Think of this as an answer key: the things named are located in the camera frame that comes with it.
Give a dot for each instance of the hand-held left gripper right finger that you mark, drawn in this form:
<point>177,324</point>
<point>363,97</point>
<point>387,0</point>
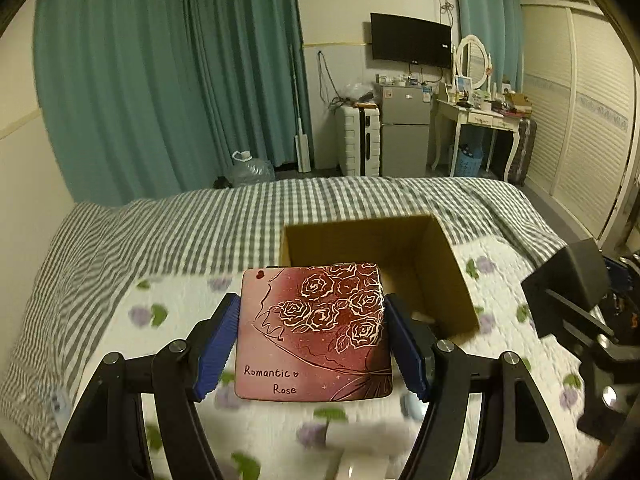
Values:
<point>407,350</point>

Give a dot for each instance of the white dressing table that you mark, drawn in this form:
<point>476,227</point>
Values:
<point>472,117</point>

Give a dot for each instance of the white cylinder tube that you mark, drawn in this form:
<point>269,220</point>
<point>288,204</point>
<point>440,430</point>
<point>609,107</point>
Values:
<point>370,434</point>

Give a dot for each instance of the clear water jug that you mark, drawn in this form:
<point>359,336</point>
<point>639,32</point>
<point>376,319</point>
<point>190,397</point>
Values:
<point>250,170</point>

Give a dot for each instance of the black wall television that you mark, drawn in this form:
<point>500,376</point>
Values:
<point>410,40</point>

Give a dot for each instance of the wide teal curtain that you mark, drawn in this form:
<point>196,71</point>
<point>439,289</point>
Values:
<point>150,75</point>

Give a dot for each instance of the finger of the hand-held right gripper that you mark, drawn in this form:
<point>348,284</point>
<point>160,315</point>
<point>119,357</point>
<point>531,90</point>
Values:
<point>560,280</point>

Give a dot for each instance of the white floral quilt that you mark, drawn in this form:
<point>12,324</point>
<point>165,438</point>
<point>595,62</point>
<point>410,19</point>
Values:
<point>175,310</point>

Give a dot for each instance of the white hard suitcase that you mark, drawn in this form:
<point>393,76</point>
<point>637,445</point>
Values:
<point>357,140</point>

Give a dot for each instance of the dark hard suitcase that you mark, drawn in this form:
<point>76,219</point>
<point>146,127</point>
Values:
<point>522,150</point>

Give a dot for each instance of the white flat mop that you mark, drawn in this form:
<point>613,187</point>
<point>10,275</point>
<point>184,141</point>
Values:
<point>301,150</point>

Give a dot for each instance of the white louvered wardrobe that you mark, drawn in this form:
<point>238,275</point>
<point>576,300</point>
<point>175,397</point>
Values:
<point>580,110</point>

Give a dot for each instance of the cardboard box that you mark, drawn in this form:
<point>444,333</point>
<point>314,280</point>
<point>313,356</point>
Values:
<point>440,280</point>

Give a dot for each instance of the clear plastic bag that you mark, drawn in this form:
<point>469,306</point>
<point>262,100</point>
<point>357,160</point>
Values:
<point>356,92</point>

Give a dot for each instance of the white oval vanity mirror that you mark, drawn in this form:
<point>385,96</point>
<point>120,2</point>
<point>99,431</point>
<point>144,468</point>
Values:
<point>471,60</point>

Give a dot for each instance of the red rose-print tin box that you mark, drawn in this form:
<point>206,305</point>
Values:
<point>310,340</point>

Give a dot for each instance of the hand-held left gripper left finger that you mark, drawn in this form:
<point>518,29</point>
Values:
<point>220,350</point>

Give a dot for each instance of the silver small fridge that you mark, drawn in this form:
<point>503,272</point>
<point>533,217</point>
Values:
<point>404,130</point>

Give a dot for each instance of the blue plastic basket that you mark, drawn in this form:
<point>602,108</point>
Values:
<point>470,162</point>

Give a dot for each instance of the narrow teal curtain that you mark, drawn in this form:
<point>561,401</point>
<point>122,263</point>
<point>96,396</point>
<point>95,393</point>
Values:
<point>482,0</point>

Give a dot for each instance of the small brown carton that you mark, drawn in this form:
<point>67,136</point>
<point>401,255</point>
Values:
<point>517,100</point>

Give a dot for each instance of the small photo frame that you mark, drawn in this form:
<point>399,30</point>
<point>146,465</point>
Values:
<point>463,84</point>

